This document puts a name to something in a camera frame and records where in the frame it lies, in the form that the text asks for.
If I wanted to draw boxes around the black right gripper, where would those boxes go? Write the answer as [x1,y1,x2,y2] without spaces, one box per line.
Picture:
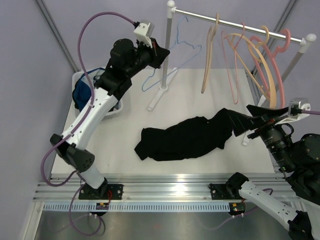
[226,104,296,171]

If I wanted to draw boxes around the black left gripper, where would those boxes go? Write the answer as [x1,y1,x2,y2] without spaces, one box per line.
[125,37,169,78]

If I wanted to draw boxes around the beige wooden hanger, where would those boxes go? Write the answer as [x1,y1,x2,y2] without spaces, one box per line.
[200,12,220,94]
[221,23,277,109]

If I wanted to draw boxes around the black t-shirt back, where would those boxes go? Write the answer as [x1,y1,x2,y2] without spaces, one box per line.
[134,108,233,162]

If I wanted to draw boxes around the pink wire hanger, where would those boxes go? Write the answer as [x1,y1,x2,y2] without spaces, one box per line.
[220,24,245,105]

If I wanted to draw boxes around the blue t-shirt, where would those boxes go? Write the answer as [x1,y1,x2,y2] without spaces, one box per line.
[72,67,105,112]

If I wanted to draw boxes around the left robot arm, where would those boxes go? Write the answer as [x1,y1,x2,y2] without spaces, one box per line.
[50,38,170,200]

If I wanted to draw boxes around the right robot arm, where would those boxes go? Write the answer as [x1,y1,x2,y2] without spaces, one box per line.
[225,105,320,240]

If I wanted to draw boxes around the white metal clothes rack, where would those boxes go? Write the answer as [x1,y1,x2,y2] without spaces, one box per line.
[147,0,317,112]

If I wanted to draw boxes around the white plastic basket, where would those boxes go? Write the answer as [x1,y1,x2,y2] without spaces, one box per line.
[71,71,123,119]

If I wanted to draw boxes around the right small circuit board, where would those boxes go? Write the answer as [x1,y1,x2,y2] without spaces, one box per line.
[229,202,246,216]

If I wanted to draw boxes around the small circuit board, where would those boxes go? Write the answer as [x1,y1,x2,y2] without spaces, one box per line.
[229,202,246,216]
[96,202,110,211]

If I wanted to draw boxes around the left small circuit board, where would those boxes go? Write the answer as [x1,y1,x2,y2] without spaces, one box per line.
[96,202,110,211]

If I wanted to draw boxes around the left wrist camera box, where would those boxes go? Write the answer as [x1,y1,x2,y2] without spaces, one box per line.
[133,20,155,49]

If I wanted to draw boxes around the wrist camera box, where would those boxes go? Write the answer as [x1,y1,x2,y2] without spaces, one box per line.
[133,20,155,49]
[276,97,311,125]

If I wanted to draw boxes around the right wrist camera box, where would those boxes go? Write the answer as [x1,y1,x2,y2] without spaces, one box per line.
[276,97,311,125]

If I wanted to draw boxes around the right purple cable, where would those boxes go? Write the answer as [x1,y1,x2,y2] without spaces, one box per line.
[296,108,320,116]

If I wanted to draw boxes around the purple cable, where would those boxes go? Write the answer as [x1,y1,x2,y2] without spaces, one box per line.
[296,108,320,116]
[41,12,138,236]

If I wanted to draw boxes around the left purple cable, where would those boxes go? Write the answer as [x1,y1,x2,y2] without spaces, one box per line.
[41,12,138,236]

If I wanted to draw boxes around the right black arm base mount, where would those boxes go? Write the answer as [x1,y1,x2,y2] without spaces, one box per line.
[208,183,241,200]

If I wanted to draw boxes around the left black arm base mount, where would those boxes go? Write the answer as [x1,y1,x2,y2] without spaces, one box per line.
[78,183,124,200]

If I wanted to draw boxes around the aluminium rail frame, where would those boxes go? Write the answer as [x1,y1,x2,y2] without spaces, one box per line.
[32,173,298,202]

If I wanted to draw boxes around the white perforated cable duct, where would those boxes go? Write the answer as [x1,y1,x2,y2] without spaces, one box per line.
[43,201,230,213]

